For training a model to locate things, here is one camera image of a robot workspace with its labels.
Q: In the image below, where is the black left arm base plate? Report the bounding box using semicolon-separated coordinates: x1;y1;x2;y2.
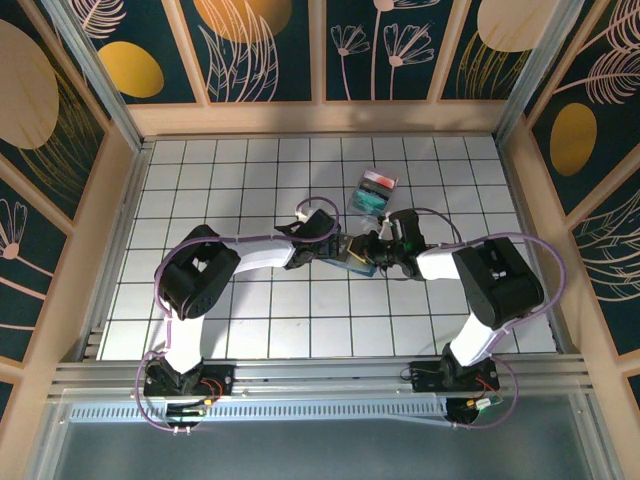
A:
142;363;236;401

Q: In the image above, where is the slotted grey cable duct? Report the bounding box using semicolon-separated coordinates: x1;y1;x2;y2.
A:
68;402;451;425

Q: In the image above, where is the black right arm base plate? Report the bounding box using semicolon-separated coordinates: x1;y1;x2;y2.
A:
408;360;501;396

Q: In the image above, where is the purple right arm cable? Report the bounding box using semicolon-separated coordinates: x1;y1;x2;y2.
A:
387;207;568;431

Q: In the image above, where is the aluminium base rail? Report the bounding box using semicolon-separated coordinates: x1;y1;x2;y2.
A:
47;357;594;404

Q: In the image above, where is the teal card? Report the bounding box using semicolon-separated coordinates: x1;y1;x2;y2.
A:
346;191;390;217

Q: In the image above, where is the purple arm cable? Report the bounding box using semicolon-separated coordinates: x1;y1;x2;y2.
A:
135;196;342;434
387;207;568;431

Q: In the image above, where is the dark striped card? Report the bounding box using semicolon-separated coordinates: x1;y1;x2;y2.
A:
355;180;395;200

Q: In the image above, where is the aluminium side rail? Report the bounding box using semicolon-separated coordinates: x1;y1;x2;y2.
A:
79;142;154;362
494;134;586;359

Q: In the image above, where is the aluminium corner post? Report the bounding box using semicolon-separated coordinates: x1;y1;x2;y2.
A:
493;0;584;144
42;0;151;154

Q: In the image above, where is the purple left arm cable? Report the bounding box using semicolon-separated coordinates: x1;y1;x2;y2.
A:
135;196;342;434

